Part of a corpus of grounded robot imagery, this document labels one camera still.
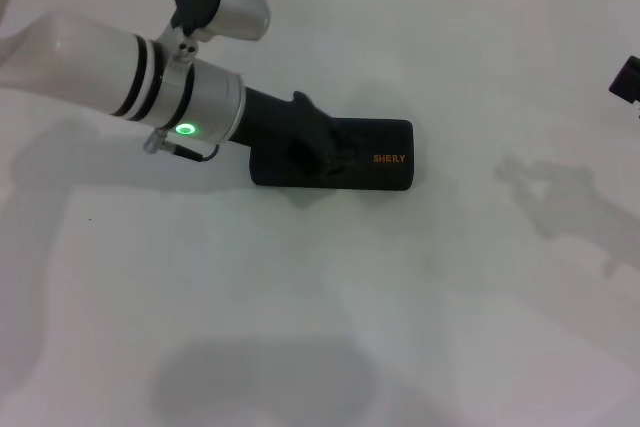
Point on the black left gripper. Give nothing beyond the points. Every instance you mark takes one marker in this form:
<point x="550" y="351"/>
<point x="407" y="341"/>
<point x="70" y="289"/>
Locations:
<point x="280" y="117"/>

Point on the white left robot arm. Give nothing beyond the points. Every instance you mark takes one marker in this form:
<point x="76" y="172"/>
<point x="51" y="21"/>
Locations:
<point x="90" y="67"/>

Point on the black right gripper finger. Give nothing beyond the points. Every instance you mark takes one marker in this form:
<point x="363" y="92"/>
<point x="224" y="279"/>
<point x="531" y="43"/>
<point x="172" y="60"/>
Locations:
<point x="627" y="79"/>

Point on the black glasses case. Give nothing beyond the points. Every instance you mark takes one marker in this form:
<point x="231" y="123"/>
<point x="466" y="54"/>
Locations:
<point x="385" y="162"/>

